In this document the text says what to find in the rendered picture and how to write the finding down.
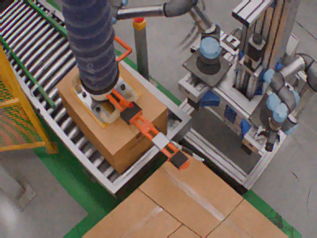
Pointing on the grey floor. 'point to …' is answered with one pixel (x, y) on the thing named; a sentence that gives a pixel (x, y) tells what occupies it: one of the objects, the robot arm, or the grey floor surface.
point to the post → (141, 49)
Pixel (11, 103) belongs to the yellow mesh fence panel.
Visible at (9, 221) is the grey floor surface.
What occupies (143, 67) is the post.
